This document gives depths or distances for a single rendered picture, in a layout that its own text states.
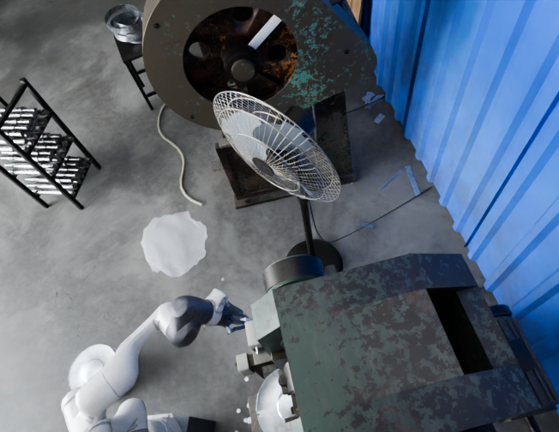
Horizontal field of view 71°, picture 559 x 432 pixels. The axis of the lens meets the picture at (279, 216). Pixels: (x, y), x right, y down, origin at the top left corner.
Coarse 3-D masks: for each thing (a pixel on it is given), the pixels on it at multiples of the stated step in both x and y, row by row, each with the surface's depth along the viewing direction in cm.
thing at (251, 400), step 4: (252, 396) 154; (256, 396) 153; (248, 400) 153; (252, 400) 153; (252, 404) 152; (252, 408) 151; (252, 412) 151; (256, 412) 150; (252, 416) 150; (256, 416) 150; (252, 420) 149; (256, 420) 149; (252, 424) 149; (256, 424) 148; (252, 428) 148; (256, 428) 148; (260, 428) 148
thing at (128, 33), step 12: (108, 12) 310; (132, 12) 318; (120, 24) 304; (132, 24) 329; (120, 36) 310; (132, 36) 310; (120, 48) 324; (132, 48) 322; (132, 60) 317; (132, 72) 325; (144, 96) 347
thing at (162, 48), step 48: (192, 0) 145; (240, 0) 148; (288, 0) 152; (336, 0) 163; (144, 48) 157; (240, 48) 164; (288, 48) 178; (336, 48) 174; (192, 96) 181; (288, 96) 192; (336, 96) 225; (384, 96) 328; (336, 144) 260; (240, 192) 287; (288, 192) 291
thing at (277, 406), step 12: (276, 372) 157; (264, 384) 155; (276, 384) 154; (264, 396) 153; (276, 396) 152; (288, 396) 151; (264, 408) 151; (276, 408) 150; (288, 408) 149; (264, 420) 149; (276, 420) 148
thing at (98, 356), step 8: (80, 352) 229; (88, 352) 229; (96, 352) 228; (104, 352) 228; (112, 352) 227; (80, 360) 227; (88, 360) 227; (96, 360) 225; (104, 360) 225; (72, 368) 226; (80, 368) 225; (88, 368) 224; (96, 368) 223; (72, 376) 223; (80, 376) 223; (88, 376) 221; (80, 384) 220
